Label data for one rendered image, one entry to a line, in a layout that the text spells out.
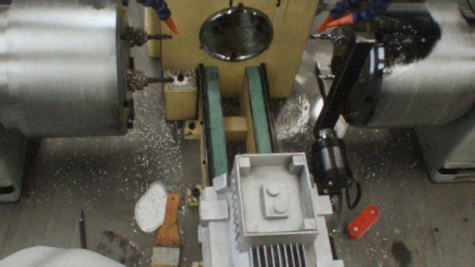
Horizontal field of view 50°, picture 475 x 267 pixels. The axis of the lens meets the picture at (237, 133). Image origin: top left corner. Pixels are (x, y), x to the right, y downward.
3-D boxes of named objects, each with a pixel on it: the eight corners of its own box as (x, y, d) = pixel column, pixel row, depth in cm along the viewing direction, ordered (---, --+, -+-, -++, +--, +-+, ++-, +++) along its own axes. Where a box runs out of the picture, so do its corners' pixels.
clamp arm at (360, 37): (311, 127, 93) (352, 27, 72) (326, 126, 94) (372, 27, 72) (315, 143, 91) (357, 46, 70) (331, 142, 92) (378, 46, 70)
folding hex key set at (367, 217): (354, 242, 103) (357, 239, 101) (342, 231, 104) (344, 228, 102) (380, 216, 107) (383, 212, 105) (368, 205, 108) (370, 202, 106)
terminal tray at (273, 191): (228, 178, 77) (232, 154, 71) (297, 176, 78) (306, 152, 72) (235, 255, 70) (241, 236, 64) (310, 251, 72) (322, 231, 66)
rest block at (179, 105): (164, 99, 117) (163, 66, 107) (194, 99, 118) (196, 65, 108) (165, 121, 114) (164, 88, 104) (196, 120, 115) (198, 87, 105)
